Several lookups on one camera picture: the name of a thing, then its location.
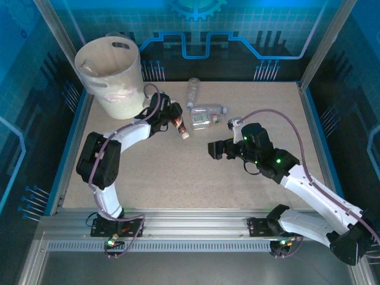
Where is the gold red label bottle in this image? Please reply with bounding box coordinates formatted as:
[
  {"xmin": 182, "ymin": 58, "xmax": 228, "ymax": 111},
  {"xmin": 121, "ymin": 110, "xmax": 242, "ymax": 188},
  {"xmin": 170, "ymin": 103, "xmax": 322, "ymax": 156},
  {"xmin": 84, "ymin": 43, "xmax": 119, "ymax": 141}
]
[{"xmin": 171, "ymin": 116, "xmax": 191, "ymax": 140}]

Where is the clear bottle pale blue cap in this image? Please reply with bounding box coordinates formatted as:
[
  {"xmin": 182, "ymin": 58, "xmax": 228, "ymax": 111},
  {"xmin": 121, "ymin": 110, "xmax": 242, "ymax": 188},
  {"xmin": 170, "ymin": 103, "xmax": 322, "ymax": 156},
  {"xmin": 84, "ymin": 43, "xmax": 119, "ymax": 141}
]
[{"xmin": 189, "ymin": 102, "xmax": 229, "ymax": 117}]

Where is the cream plastic bin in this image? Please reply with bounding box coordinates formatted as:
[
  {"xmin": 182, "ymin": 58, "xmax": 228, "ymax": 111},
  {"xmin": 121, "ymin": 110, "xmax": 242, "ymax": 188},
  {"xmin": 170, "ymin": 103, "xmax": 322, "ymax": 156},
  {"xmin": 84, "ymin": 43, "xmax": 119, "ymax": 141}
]
[{"xmin": 74, "ymin": 34, "xmax": 146, "ymax": 120}]

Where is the slim clear bottle blue cap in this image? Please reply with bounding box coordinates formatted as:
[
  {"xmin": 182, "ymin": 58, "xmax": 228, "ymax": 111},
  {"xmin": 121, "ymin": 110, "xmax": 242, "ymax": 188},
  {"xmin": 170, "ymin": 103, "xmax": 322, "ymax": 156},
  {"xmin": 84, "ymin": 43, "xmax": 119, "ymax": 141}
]
[{"xmin": 185, "ymin": 77, "xmax": 201, "ymax": 109}]

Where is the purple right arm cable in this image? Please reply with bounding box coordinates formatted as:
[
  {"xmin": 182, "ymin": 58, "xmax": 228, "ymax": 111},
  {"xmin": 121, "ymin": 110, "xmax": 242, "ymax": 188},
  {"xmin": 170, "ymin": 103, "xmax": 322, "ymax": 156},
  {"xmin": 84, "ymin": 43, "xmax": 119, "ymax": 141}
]
[{"xmin": 239, "ymin": 108, "xmax": 380, "ymax": 256}]

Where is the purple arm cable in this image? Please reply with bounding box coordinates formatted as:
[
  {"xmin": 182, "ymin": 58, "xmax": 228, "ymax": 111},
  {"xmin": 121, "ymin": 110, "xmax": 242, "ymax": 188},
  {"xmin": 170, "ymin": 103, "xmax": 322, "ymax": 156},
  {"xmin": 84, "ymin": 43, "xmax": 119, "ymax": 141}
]
[
  {"xmin": 88, "ymin": 83, "xmax": 169, "ymax": 222},
  {"xmin": 239, "ymin": 108, "xmax": 380, "ymax": 256}
]

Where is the aluminium mounting rail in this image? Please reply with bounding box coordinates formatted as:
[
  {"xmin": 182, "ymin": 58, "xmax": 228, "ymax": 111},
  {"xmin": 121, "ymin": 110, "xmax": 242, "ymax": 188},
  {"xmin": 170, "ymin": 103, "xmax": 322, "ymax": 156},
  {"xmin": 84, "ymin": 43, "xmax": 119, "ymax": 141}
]
[{"xmin": 38, "ymin": 207, "xmax": 327, "ymax": 240}]

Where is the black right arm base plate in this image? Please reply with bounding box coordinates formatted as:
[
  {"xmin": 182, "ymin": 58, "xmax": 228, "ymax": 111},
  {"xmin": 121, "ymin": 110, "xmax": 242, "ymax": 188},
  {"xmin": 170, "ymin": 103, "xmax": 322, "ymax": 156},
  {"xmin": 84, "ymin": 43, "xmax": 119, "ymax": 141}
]
[{"xmin": 246, "ymin": 217, "xmax": 286, "ymax": 238}]

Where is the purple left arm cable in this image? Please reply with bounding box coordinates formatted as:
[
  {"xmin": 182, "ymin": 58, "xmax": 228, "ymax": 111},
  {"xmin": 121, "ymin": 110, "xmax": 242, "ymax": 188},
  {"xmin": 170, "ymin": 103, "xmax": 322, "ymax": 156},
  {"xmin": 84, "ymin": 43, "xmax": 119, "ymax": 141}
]
[{"xmin": 88, "ymin": 83, "xmax": 169, "ymax": 222}]

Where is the grey slotted cable duct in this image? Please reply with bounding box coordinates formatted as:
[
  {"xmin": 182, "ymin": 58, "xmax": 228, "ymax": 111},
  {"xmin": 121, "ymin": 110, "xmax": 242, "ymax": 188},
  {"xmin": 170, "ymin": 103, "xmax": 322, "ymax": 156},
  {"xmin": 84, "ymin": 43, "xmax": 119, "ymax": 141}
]
[{"xmin": 47, "ymin": 240, "xmax": 276, "ymax": 254}]

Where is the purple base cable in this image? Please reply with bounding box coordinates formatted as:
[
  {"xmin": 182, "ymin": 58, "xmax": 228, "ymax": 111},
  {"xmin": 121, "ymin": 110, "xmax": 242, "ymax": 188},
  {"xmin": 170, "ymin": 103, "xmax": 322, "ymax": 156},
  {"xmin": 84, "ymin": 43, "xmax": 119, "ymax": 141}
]
[
  {"xmin": 270, "ymin": 234, "xmax": 305, "ymax": 258},
  {"xmin": 103, "ymin": 215, "xmax": 147, "ymax": 259}
]

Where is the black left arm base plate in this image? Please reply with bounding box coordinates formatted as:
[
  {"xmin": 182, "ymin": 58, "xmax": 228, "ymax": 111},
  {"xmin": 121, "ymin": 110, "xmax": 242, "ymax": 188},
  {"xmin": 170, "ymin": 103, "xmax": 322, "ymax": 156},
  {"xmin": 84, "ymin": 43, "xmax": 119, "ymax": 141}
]
[{"xmin": 90, "ymin": 216, "xmax": 145, "ymax": 238}]

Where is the aluminium frame post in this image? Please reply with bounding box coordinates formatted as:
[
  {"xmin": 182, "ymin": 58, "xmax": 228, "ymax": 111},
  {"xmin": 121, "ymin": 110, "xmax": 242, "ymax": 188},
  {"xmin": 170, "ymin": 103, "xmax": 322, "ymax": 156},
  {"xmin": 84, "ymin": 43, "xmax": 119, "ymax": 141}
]
[
  {"xmin": 298, "ymin": 0, "xmax": 357, "ymax": 91},
  {"xmin": 31, "ymin": 0, "xmax": 90, "ymax": 65}
]

